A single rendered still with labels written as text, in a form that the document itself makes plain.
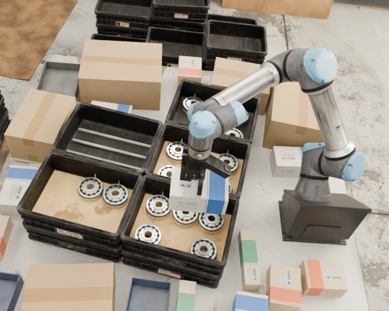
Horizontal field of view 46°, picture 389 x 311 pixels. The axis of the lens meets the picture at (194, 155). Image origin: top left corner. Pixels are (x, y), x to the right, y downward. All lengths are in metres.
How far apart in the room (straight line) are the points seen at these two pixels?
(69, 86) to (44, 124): 0.45
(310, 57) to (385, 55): 2.90
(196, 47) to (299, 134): 1.36
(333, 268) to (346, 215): 0.22
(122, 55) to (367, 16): 3.02
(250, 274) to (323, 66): 0.84
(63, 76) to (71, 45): 1.36
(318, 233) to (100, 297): 0.92
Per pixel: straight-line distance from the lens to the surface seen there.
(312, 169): 1.87
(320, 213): 1.87
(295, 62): 1.61
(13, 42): 4.03
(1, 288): 1.93
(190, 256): 1.66
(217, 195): 1.55
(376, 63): 4.31
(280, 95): 2.30
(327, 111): 1.67
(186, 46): 3.32
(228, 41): 3.24
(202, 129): 1.30
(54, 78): 2.58
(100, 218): 1.85
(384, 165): 3.48
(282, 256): 1.99
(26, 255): 1.97
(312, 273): 1.91
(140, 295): 1.84
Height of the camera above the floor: 2.42
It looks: 51 degrees down
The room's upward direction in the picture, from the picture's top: 9 degrees clockwise
